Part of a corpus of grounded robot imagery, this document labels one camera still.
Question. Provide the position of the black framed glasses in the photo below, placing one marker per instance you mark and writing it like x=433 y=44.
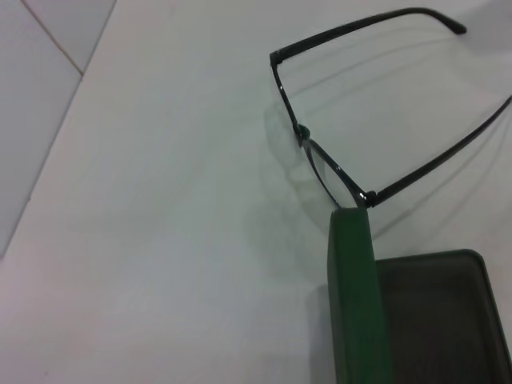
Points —
x=276 y=56

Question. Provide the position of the green glasses case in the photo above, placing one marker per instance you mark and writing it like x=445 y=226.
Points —
x=352 y=300

